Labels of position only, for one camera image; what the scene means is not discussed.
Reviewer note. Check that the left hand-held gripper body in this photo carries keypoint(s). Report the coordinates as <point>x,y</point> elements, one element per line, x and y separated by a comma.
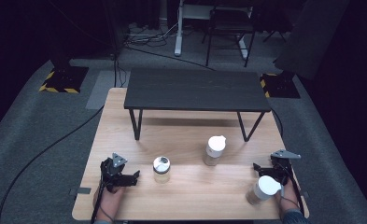
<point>113,171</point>

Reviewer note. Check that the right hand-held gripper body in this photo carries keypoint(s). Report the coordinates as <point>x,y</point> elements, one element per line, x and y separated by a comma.
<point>280,165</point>

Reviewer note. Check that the tall glass jar white lid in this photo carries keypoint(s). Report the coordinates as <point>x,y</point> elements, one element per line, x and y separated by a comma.
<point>262,190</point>
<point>214,151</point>

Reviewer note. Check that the small glass jar silver lid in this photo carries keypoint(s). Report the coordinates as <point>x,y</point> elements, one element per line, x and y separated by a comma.
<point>161,169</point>

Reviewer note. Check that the black shelf riser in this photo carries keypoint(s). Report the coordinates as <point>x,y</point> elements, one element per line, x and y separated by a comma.
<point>196,90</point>

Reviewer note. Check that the person's left hand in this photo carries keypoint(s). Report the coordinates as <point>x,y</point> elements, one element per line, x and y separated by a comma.
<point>109,202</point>

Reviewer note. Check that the person's right hand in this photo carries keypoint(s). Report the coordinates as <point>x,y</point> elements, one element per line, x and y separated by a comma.
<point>288,196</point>

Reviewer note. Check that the dark grey tape piece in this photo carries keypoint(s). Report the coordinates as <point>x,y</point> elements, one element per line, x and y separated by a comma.
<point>80,191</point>

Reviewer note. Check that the black yellow striped stand base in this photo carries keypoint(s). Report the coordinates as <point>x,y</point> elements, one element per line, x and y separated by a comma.
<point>64,79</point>
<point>280,85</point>

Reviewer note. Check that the grey floor mat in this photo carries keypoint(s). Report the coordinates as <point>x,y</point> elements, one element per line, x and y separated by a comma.
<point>105,90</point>

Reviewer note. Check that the dark grey panel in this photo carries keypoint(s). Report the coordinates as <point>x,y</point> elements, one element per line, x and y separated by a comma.
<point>312,40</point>

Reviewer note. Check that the black metal chair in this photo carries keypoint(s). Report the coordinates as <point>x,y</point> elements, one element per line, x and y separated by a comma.
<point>231,26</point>

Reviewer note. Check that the white desk frame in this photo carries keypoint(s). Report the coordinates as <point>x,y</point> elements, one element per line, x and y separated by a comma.
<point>178,34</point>

